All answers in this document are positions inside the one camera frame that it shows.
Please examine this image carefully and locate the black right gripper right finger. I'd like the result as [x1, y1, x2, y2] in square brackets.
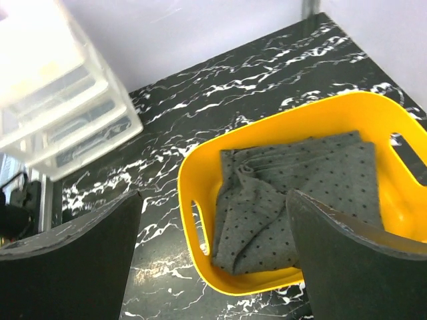
[286, 190, 426, 319]

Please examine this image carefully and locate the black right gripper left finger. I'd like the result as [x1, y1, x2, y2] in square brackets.
[1, 191, 143, 319]

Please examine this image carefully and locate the grey polka dot cloth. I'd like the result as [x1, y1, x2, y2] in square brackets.
[211, 131, 383, 275]

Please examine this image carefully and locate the orange plastic basket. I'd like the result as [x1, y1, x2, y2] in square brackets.
[177, 91, 426, 296]

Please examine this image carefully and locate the white compartment organizer box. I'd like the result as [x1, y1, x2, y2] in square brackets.
[1, 1, 143, 181]

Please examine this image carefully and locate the black marble pattern mat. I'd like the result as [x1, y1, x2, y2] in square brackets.
[63, 13, 426, 319]

